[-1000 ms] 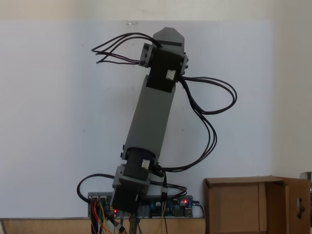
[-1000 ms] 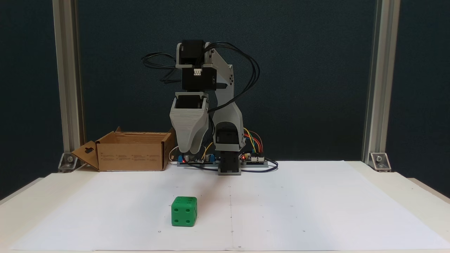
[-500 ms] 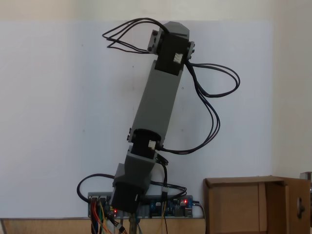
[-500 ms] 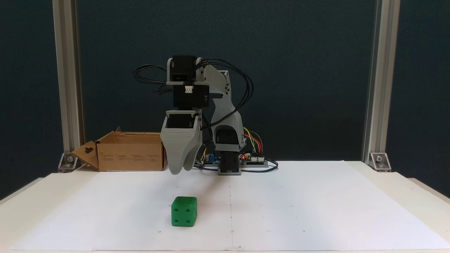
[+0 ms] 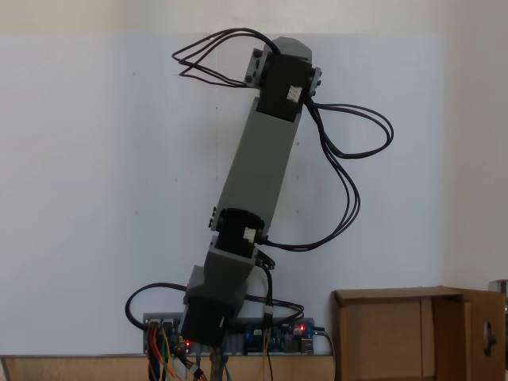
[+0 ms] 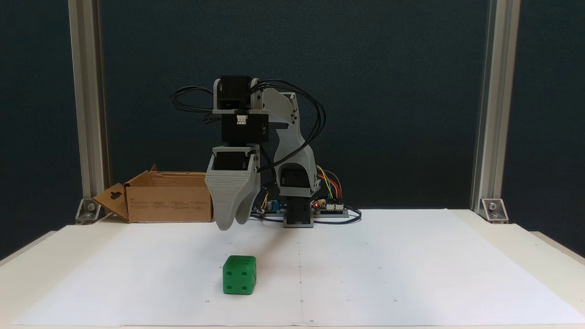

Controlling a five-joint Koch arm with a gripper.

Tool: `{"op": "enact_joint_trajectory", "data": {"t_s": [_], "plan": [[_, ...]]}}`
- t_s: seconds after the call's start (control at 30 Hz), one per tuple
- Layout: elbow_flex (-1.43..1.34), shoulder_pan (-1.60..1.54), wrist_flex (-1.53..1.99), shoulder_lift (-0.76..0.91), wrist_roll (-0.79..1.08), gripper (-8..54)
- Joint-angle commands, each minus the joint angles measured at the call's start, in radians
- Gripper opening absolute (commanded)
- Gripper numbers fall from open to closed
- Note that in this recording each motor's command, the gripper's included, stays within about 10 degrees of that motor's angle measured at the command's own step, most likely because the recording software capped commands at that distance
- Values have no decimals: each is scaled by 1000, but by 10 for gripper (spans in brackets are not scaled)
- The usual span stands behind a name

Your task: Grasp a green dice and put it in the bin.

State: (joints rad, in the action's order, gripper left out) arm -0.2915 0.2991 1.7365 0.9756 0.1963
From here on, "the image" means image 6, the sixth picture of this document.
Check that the circuit board with white connectors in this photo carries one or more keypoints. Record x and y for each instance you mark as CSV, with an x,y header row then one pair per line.
x,y
336,207

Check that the white paper sheet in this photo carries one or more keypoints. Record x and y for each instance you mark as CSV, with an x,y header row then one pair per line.
x,y
388,274

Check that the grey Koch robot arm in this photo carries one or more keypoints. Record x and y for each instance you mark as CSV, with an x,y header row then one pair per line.
x,y
292,141

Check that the aluminium profile post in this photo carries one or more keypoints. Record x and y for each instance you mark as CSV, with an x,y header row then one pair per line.
x,y
89,91
496,91

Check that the brown cardboard box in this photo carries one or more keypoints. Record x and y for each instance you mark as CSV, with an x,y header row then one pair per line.
x,y
169,201

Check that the green die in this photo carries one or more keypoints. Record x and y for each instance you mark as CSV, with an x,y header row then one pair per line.
x,y
239,275

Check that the circuit board with blue parts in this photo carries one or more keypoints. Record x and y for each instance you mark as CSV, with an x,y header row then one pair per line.
x,y
273,204

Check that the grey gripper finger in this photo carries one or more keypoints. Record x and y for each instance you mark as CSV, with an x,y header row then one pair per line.
x,y
226,196
252,192

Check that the metal corner bracket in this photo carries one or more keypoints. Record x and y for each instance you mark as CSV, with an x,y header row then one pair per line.
x,y
494,211
89,211

